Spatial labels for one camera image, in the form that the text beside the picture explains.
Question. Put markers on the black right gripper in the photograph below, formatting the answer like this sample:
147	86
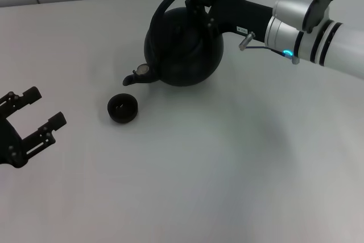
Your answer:
241	12

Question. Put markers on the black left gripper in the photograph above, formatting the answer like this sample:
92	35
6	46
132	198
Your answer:
10	146

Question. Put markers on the black round teapot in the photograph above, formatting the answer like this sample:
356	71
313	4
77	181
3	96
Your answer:
182	55

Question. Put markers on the small dark teacup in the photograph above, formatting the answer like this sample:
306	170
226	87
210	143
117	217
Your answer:
122	113

